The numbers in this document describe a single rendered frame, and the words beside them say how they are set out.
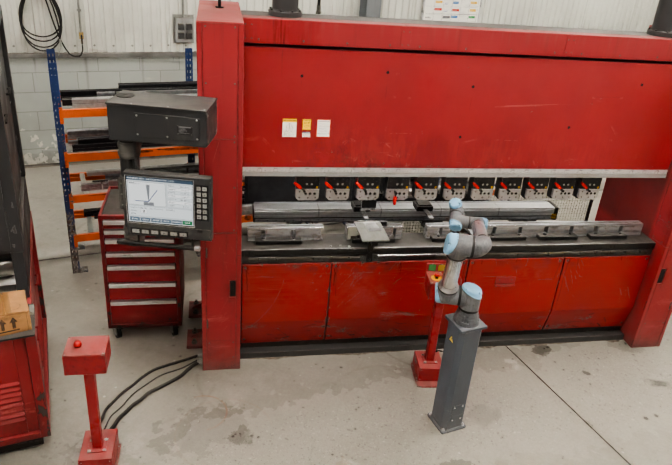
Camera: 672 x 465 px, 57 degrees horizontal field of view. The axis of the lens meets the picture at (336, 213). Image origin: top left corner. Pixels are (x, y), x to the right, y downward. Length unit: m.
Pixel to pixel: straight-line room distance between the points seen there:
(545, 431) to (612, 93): 2.23
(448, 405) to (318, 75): 2.14
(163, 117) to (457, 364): 2.15
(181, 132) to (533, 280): 2.76
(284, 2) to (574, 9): 7.17
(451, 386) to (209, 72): 2.29
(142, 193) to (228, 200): 0.63
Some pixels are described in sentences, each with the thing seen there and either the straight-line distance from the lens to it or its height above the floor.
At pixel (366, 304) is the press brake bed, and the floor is 0.42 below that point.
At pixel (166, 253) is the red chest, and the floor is 0.72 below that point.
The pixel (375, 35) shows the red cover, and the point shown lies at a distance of 3.79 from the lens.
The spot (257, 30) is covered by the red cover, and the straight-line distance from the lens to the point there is 3.69.
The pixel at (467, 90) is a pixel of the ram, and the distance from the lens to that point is 4.06.
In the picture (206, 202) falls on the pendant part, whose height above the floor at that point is 1.47.
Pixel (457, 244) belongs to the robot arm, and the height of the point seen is 1.36.
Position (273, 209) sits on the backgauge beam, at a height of 0.98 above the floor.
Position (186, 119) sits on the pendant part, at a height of 1.89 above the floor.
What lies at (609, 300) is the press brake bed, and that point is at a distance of 5.20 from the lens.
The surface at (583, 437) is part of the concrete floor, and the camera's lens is 4.46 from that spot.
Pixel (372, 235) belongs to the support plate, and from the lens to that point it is 4.05.
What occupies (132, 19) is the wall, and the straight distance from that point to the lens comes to 7.60.
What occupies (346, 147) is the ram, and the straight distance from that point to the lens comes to 3.95.
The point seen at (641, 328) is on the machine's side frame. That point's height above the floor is 0.18.
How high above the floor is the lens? 2.83
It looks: 25 degrees down
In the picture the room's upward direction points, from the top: 5 degrees clockwise
